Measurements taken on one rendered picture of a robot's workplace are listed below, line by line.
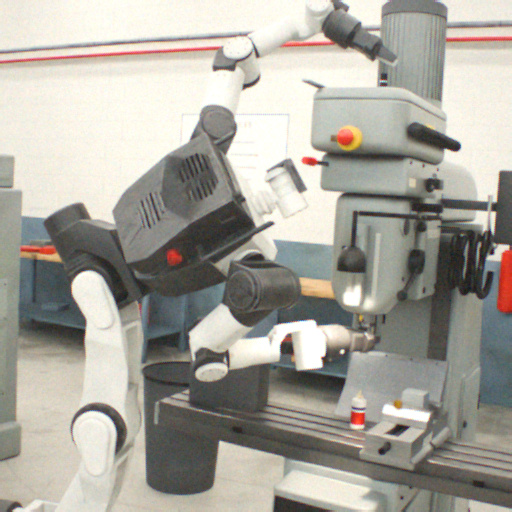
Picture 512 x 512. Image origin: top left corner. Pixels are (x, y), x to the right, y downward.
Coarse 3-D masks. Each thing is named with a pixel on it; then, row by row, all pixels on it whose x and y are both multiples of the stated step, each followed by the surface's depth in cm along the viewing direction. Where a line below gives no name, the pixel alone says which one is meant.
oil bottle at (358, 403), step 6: (360, 396) 203; (354, 402) 203; (360, 402) 202; (366, 402) 203; (354, 408) 203; (360, 408) 202; (354, 414) 203; (360, 414) 203; (354, 420) 203; (360, 420) 203; (354, 426) 203; (360, 426) 203
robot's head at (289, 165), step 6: (282, 162) 166; (288, 162) 167; (270, 168) 168; (276, 168) 167; (282, 168) 167; (288, 168) 166; (294, 168) 168; (270, 174) 167; (294, 174) 168; (264, 180) 170; (294, 180) 166; (300, 180) 168; (300, 186) 167; (306, 186) 169; (300, 192) 166
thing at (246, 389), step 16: (192, 368) 218; (240, 368) 213; (256, 368) 212; (192, 384) 218; (208, 384) 217; (224, 384) 215; (240, 384) 214; (256, 384) 212; (192, 400) 218; (208, 400) 217; (224, 400) 215; (240, 400) 214; (256, 400) 212
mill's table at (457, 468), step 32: (160, 416) 219; (192, 416) 215; (224, 416) 208; (256, 416) 210; (288, 416) 212; (320, 416) 214; (256, 448) 204; (288, 448) 199; (320, 448) 195; (352, 448) 190; (448, 448) 190; (480, 448) 192; (416, 480) 182; (448, 480) 178; (480, 480) 174
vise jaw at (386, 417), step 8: (384, 408) 190; (392, 408) 189; (408, 408) 189; (416, 408) 188; (384, 416) 189; (392, 416) 187; (400, 416) 186; (408, 416) 186; (416, 416) 185; (424, 416) 184; (432, 416) 187; (400, 424) 186; (408, 424) 185; (416, 424) 184; (424, 424) 183
